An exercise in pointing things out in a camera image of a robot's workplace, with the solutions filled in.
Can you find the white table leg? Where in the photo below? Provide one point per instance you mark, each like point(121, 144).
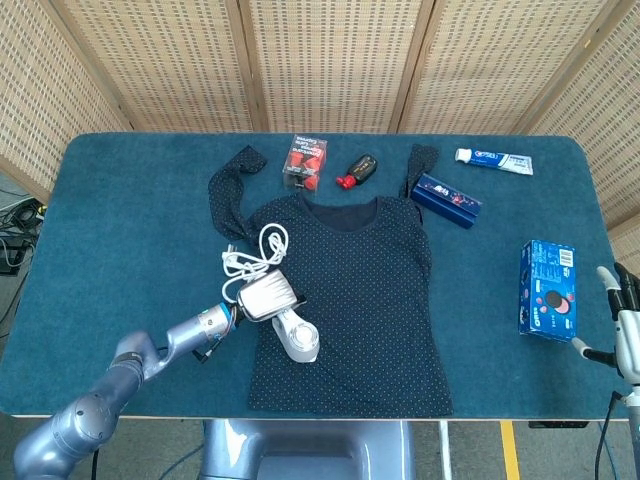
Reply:
point(445, 450)

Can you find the grey blue robot torso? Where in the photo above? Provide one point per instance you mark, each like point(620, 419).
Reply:
point(310, 450)

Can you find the black box under table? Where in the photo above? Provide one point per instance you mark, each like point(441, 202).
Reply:
point(557, 425)

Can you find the blue Oreo cookie box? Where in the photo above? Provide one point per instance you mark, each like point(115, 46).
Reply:
point(547, 290)

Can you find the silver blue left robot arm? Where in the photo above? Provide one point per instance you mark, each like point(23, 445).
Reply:
point(125, 370)

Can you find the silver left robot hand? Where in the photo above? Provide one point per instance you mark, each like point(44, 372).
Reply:
point(265, 297)

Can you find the navy dotted shirt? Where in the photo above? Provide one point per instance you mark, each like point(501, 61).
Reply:
point(360, 320)

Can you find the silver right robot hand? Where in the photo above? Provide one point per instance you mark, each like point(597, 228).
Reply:
point(627, 325)

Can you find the teal felt table cover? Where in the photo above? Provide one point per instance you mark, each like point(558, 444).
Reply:
point(125, 225)

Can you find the black bottle with red cap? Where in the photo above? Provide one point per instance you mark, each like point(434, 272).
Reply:
point(362, 167)

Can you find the white and blue toothpaste tube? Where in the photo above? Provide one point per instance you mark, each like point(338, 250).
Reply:
point(495, 160)

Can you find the black floor power strip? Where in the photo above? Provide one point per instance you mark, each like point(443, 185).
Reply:
point(12, 257)

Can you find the clear box of red capsules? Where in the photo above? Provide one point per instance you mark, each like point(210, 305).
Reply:
point(306, 160)

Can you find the woven rattan folding screen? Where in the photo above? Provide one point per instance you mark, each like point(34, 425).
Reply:
point(330, 60)

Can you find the long dark blue box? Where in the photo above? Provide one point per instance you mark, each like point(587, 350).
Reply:
point(445, 200)

